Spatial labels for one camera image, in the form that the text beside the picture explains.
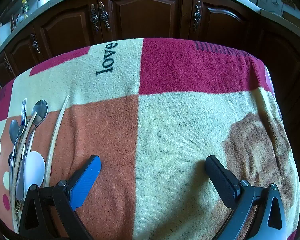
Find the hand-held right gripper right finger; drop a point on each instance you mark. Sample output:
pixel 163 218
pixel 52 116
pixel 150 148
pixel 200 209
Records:
pixel 221 180

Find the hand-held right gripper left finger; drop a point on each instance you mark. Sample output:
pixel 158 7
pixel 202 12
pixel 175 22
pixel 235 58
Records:
pixel 86 176

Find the wooden chopstick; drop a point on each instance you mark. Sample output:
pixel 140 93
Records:
pixel 27 135
pixel 55 136

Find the large metal spoon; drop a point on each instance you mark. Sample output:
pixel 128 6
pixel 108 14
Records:
pixel 40 110

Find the white ceramic spoon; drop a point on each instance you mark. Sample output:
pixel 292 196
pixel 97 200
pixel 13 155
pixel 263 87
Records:
pixel 35 170

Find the checked printed fleece blanket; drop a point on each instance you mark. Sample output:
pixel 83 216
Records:
pixel 170 120

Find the small metal spoon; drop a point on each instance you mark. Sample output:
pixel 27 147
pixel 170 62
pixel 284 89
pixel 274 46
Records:
pixel 13 130

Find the metal fork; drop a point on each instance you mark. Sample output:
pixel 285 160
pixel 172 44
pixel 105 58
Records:
pixel 23 110

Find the white kitchen appliance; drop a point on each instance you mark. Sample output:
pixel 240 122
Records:
pixel 0 36

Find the dark small bottle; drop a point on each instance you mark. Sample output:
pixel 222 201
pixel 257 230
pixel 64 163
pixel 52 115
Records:
pixel 13 23

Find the yellow capped bottle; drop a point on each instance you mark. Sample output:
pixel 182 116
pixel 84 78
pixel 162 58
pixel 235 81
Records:
pixel 26 8

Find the white canister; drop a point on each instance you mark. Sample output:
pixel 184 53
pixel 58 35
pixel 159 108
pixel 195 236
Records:
pixel 43 1

